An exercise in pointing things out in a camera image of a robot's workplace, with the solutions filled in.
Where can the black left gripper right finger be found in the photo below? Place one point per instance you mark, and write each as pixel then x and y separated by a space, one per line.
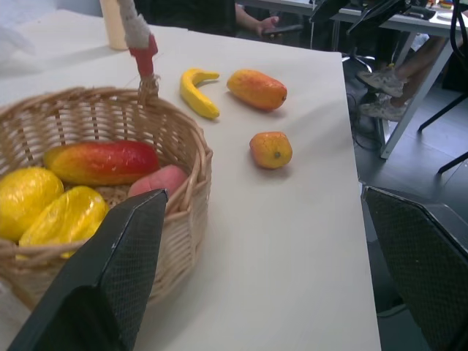
pixel 428 256

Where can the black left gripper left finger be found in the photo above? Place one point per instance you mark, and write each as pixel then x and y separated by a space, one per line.
pixel 120 263

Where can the wicker basket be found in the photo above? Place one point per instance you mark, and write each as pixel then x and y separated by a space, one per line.
pixel 109 120

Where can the small round orange fruit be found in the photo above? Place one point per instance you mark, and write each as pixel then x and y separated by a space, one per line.
pixel 270 150

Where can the ridged yellow starfruit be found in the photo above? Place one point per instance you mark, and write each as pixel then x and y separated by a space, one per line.
pixel 66 217

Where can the pink peach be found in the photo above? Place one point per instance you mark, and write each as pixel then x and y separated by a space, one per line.
pixel 161 181

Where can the red and yellow mango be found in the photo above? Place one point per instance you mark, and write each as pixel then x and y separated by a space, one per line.
pixel 102 162

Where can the round yellow lemon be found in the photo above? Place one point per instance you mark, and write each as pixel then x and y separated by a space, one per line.
pixel 25 203

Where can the black chair leg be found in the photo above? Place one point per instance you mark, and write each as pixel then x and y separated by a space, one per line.
pixel 444 109

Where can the grey sneaker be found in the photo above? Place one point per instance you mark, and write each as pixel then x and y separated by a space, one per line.
pixel 382 109
pixel 384 81

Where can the yellow banana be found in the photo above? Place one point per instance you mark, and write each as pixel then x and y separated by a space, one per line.
pixel 195 95

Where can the seated person's bare leg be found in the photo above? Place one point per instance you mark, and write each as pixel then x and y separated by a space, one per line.
pixel 420 58

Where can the long orange papaya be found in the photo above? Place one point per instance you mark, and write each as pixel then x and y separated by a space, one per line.
pixel 257 89

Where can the cream cylindrical container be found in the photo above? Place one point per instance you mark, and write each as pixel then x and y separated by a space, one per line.
pixel 115 25

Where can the black smartphone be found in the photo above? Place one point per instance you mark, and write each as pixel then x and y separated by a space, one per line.
pixel 283 29

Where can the seated person's hand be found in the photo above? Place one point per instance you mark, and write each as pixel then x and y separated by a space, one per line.
pixel 265 25

